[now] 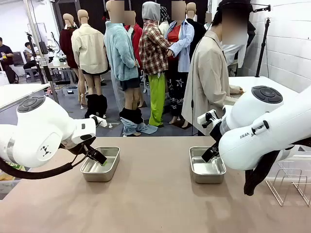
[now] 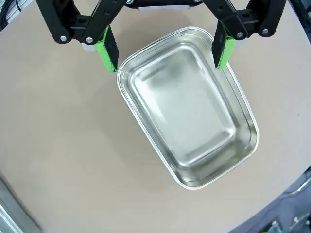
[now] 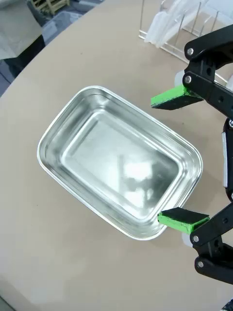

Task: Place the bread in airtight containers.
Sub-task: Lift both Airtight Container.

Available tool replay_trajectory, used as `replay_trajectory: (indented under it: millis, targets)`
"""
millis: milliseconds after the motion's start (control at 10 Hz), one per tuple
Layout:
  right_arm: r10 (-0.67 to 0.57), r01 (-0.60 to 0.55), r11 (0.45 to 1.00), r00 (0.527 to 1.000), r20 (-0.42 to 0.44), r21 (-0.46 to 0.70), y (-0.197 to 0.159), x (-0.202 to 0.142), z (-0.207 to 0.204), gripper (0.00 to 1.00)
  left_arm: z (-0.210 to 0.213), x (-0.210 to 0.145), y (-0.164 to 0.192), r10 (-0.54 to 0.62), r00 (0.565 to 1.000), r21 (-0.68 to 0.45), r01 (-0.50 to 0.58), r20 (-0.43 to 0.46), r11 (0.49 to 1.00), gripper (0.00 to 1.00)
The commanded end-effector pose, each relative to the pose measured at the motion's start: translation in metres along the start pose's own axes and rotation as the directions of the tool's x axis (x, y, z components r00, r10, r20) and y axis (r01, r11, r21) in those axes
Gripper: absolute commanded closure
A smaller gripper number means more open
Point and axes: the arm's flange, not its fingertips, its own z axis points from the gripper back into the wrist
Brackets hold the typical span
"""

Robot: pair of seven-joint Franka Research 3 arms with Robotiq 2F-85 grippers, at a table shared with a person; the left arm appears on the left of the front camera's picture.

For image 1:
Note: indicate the person's right forearm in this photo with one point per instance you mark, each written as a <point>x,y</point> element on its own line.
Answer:
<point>230,100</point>

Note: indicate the person in black shirt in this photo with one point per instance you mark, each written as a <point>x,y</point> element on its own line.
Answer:
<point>6,52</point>

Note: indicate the grey stool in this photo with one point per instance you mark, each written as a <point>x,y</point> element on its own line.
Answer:
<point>31,71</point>

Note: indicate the blue denim garment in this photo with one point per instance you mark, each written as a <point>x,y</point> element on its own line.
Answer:
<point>145,129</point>

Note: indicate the person's left forearm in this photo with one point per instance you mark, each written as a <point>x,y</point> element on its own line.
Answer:
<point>233,89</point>

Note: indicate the seated person in background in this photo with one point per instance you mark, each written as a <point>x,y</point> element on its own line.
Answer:
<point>30,54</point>

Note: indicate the black box on stand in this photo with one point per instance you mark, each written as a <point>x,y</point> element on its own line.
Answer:
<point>43,47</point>

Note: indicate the slanted silver metal pole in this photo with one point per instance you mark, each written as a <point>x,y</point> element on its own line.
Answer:
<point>54,91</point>

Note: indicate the mannequin in black garment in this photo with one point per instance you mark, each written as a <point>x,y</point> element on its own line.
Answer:
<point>198,31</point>

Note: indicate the mannequin in maroon top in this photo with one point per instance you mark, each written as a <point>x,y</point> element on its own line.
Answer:
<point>66,46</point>

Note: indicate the cluttered grey work table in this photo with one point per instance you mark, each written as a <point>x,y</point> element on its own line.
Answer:
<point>60,65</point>

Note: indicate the flat mannequin stand base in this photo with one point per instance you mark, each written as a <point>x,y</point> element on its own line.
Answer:
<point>110,125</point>

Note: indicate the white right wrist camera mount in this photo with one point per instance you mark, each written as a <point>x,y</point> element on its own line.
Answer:
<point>201,119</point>

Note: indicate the person in beige coat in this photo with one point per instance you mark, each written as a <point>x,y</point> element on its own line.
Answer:
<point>206,72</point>

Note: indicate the mannequin in red jacket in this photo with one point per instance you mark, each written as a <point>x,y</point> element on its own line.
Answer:
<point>136,36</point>

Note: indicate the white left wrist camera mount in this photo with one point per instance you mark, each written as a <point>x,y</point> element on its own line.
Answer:
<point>100,122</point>

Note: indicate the green snack package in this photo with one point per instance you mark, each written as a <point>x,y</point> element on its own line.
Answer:
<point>14,167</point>

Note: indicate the mannequin in plaid shirt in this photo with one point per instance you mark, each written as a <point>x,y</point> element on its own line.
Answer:
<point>153,53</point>

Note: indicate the black tripod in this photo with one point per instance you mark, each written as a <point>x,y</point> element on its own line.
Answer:
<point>263,48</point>

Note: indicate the mannequin in light blue shirt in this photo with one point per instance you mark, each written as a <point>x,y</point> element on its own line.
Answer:
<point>184,48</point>

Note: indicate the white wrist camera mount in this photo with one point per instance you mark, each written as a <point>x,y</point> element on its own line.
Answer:
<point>201,119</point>
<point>100,122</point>

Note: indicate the mannequin in cream jacket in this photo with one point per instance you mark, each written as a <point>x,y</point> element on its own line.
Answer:
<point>90,48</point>

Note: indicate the mannequin in white shirt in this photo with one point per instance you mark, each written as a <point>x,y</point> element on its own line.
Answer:
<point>236,54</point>

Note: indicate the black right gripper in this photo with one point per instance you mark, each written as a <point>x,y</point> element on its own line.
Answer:
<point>215,134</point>

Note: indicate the person's left hand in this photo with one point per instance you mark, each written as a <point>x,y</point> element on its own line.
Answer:
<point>240,90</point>

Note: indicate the black trousers bundle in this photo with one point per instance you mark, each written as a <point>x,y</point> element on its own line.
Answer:
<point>131,115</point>

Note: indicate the grey floor crate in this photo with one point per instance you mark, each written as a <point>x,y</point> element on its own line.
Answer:
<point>70,91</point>

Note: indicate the mannequin in blue fleece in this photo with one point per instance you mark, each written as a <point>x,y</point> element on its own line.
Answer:
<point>119,53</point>

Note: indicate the mannequin in black jacket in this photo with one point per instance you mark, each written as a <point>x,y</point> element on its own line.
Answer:
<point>251,34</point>

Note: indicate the white cabinet box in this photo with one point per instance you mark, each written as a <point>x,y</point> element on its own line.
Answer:
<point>3,77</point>

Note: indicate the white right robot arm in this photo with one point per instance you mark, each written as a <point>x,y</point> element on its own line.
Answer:
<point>255,136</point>

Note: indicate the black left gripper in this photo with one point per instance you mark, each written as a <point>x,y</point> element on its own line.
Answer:
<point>74,147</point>

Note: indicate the steel rectangular container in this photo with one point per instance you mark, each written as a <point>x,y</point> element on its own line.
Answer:
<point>97,176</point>
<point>206,178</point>

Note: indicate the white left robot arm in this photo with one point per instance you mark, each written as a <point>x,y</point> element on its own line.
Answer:
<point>36,131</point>

